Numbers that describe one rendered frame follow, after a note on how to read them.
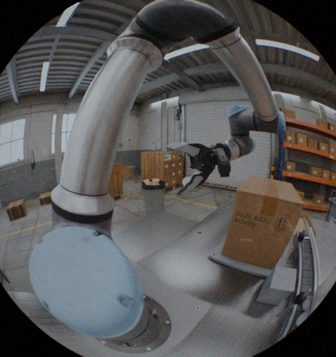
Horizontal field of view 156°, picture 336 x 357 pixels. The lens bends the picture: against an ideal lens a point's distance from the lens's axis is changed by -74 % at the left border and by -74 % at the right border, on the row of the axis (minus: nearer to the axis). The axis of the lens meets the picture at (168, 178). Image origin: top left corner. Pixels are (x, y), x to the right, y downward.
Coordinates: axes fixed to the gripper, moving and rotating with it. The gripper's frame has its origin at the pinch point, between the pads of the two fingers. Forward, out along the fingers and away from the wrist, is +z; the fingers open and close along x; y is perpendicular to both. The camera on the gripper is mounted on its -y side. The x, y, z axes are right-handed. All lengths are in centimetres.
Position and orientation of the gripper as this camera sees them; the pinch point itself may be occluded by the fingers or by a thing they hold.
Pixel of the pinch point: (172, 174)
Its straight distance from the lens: 35.3
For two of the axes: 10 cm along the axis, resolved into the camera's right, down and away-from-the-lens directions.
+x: -2.1, -8.5, -4.8
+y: -3.4, -3.9, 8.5
